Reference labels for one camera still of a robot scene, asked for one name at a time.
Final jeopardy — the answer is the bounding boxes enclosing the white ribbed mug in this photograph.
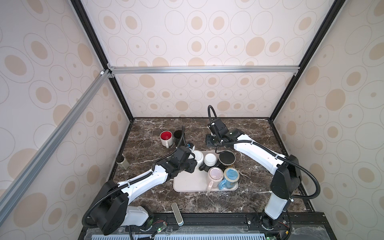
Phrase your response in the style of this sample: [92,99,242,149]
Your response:
[193,150,204,170]

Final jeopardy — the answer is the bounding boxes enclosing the black mug white rim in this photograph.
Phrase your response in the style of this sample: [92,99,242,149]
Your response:
[173,130,184,147]

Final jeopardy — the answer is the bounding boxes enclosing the white mug red inside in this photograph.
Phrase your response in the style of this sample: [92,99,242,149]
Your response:
[160,131,174,149]

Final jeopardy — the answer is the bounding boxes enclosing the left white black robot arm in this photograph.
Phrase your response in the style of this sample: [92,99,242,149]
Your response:
[82,127,197,236]

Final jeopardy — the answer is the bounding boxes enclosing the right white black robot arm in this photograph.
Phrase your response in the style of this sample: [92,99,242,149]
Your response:
[208,105,321,231]

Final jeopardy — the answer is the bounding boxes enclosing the small white black mug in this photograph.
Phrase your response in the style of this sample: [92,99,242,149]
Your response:
[199,153,217,172]

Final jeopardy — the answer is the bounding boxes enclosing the black skull pattern mug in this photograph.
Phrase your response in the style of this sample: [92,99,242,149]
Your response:
[217,151,236,171]

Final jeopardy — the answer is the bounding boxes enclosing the pink mug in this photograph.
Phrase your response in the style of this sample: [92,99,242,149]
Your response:
[206,167,224,193]

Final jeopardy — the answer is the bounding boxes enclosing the blue mug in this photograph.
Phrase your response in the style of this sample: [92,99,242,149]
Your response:
[218,168,240,190]

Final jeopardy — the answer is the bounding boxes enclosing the beige plastic tray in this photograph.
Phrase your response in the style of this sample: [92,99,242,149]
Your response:
[174,151,238,192]

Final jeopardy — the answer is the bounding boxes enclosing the grey white remote bar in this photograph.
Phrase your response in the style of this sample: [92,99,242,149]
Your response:
[171,203,184,226]

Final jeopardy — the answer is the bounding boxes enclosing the small bottle black cap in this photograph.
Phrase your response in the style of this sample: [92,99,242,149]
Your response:
[116,154,130,170]

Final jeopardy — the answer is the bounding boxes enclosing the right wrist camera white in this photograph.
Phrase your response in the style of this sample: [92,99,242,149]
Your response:
[209,118,229,139]

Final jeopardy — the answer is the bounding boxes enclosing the horizontal aluminium frame bar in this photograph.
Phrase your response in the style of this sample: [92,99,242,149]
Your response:
[101,65,300,76]

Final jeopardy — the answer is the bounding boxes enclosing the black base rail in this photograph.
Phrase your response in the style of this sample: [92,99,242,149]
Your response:
[80,212,336,240]

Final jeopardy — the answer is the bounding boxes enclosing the diagonal aluminium frame bar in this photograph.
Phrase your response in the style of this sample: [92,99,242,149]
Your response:
[1,69,112,225]

